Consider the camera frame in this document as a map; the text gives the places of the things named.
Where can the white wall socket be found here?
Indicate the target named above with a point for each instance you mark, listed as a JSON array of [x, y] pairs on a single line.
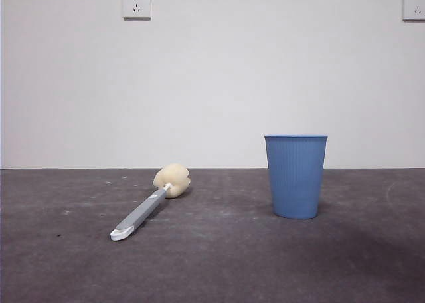
[[136, 4], [414, 6]]

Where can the blue ribbed plastic cup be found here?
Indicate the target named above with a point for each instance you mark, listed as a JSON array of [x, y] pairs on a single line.
[[295, 178]]

